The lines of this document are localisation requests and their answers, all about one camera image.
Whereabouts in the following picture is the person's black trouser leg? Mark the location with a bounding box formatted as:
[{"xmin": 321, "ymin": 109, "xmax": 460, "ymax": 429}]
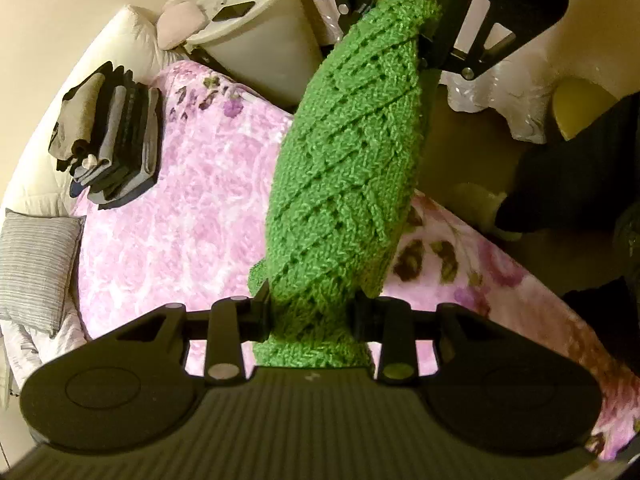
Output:
[{"xmin": 495, "ymin": 94, "xmax": 640, "ymax": 361}]

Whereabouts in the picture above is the small pink cushion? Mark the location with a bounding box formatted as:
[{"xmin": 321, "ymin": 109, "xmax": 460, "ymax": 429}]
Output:
[{"xmin": 156, "ymin": 0, "xmax": 210, "ymax": 51}]

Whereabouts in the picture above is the green knitted sweater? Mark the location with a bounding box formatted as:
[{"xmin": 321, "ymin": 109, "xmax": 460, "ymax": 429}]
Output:
[{"xmin": 248, "ymin": 0, "xmax": 449, "ymax": 370}]

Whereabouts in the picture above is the yellow rounded object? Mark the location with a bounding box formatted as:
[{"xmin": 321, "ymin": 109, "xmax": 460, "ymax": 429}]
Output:
[{"xmin": 551, "ymin": 77, "xmax": 617, "ymax": 142}]

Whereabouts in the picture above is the white plastic bin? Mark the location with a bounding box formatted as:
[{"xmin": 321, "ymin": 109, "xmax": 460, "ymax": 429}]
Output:
[{"xmin": 186, "ymin": 0, "xmax": 328, "ymax": 107}]

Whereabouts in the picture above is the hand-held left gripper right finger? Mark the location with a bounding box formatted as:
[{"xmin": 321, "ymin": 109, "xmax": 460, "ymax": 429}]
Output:
[{"xmin": 350, "ymin": 294, "xmax": 508, "ymax": 386}]

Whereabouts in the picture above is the pink floral blanket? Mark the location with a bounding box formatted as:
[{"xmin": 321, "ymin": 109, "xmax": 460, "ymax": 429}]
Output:
[{"xmin": 70, "ymin": 59, "xmax": 640, "ymax": 461}]

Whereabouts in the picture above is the stack of folded clothes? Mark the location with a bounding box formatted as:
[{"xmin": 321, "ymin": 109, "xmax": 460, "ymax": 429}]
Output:
[{"xmin": 48, "ymin": 60, "xmax": 166, "ymax": 211}]

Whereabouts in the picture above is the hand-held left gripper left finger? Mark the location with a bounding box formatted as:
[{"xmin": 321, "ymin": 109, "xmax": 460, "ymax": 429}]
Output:
[{"xmin": 115, "ymin": 280, "xmax": 275, "ymax": 387}]

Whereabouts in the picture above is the cream slipper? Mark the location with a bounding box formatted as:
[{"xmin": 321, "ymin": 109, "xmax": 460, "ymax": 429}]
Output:
[{"xmin": 452, "ymin": 182, "xmax": 523, "ymax": 242}]

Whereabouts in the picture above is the grey striped pillow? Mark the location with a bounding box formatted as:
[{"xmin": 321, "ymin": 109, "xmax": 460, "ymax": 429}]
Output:
[{"xmin": 0, "ymin": 208, "xmax": 87, "ymax": 338}]

